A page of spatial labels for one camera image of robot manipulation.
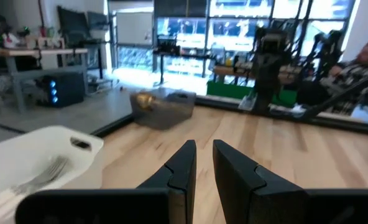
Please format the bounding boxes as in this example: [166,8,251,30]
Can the translucent grey plastic bin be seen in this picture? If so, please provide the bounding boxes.
[129,86,197,131]

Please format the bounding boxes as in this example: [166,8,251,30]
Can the black computer with blue lights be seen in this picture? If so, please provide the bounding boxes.
[42,72,86,109]

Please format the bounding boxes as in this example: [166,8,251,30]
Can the white plastic bin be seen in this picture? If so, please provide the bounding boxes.
[0,125,105,224]

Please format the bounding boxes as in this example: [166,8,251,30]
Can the white-handled silver fork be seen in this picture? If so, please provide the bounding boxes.
[0,161,63,224]
[0,155,70,215]

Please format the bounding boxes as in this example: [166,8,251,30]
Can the green panel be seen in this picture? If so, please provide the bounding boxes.
[206,80,298,107]

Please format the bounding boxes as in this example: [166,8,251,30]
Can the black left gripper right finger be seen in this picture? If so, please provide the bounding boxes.
[213,139,368,224]

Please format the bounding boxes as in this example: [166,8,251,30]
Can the person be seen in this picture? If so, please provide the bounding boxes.
[295,39,368,116]

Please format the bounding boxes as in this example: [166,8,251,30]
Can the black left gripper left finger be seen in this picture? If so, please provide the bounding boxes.
[16,140,197,224]

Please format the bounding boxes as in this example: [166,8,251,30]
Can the whiteboard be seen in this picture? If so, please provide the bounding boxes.
[115,11,154,47]

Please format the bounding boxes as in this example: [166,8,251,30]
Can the gold metal fork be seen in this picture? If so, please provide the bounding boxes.
[135,92,157,112]

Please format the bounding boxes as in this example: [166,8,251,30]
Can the grey work table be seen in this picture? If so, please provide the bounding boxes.
[0,48,88,114]

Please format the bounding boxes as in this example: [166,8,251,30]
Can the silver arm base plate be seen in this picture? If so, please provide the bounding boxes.
[238,93,256,112]

